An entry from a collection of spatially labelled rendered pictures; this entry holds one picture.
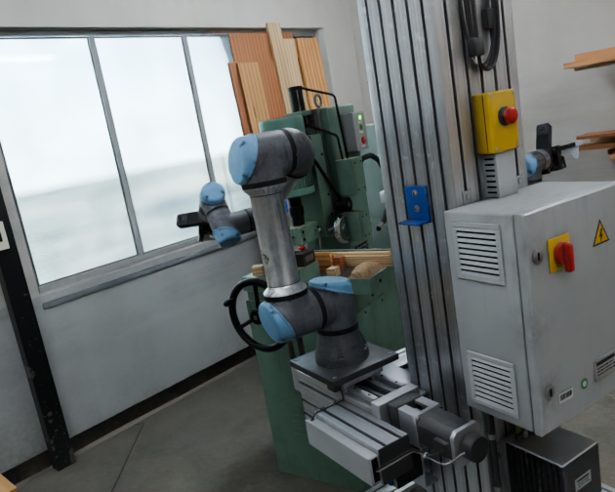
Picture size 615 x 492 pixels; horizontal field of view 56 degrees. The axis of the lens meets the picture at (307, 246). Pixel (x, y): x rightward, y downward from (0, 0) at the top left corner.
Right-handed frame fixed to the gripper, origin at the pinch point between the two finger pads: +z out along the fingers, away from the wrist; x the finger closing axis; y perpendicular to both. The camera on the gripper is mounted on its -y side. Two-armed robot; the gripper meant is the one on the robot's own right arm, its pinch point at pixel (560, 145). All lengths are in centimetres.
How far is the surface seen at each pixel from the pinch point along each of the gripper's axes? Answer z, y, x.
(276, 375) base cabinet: -70, 62, -106
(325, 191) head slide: -38, -6, -82
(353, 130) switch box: -22, -27, -72
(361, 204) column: -16, 4, -83
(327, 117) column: -32, -35, -76
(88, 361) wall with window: -96, 49, -225
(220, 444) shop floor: -70, 102, -166
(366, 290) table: -62, 31, -53
